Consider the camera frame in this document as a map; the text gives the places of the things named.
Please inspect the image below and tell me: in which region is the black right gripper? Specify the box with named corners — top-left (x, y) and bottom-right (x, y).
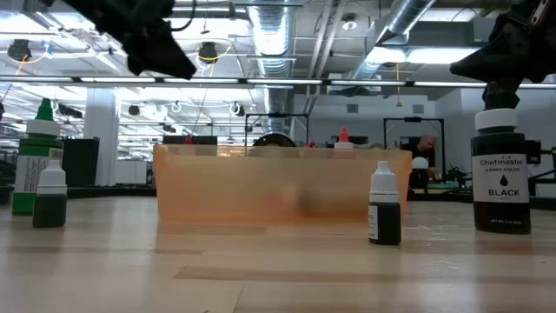
top-left (449, 0), bottom-right (556, 84)

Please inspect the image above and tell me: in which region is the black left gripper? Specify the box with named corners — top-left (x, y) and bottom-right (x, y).
top-left (64, 0), bottom-right (197, 81)

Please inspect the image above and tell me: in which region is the large black Chefmaster bottle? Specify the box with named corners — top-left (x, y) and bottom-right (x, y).
top-left (471, 81), bottom-right (532, 236)

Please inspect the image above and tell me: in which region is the large green food colouring bottle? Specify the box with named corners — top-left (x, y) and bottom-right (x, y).
top-left (11, 97), bottom-right (64, 216)

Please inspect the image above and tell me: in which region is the large orange food colouring bottle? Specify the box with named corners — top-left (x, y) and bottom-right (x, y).
top-left (334, 125), bottom-right (355, 151)

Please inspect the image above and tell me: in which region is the small green dropper bottle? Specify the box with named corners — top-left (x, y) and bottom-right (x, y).
top-left (32, 159), bottom-right (69, 229)

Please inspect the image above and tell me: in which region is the black monitor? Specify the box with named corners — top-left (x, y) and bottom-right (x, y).
top-left (526, 139), bottom-right (543, 165)

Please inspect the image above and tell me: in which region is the white square pillar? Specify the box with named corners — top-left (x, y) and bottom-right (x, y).
top-left (83, 86), bottom-right (119, 187)

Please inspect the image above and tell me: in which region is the person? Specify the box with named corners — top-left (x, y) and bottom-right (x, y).
top-left (407, 134), bottom-right (440, 179)

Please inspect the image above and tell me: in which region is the long ceiling light bar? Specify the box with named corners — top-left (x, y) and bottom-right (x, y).
top-left (0, 76), bottom-right (556, 88)

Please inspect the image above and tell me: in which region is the black cabinet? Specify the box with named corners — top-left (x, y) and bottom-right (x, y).
top-left (62, 137), bottom-right (100, 188)

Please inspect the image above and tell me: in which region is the black domed object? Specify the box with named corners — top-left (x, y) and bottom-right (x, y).
top-left (253, 132), bottom-right (297, 147)

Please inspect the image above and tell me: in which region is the orange translucent plastic bin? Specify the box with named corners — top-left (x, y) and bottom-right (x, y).
top-left (152, 143), bottom-right (413, 225)

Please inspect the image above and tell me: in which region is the small black dropper bottle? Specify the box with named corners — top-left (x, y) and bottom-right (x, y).
top-left (367, 160), bottom-right (402, 246)

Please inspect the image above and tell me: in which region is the black ceiling camera yellow cable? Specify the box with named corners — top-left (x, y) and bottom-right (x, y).
top-left (197, 41), bottom-right (219, 65)

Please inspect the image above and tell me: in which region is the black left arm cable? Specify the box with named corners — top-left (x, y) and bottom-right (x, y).
top-left (169, 0), bottom-right (197, 32)

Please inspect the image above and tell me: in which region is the black metal frame stand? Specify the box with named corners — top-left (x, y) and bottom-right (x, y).
top-left (244, 112), bottom-right (310, 147)
top-left (383, 116), bottom-right (446, 175)

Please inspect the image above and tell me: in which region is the silver ribbed ventilation duct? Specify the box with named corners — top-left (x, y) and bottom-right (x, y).
top-left (246, 0), bottom-right (298, 134)

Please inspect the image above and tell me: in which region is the silver smooth ventilation duct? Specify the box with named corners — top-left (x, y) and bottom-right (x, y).
top-left (354, 0), bottom-right (438, 82)

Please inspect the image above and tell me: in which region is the black ceiling camera orange cable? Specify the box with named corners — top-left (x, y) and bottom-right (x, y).
top-left (7, 38), bottom-right (32, 62)

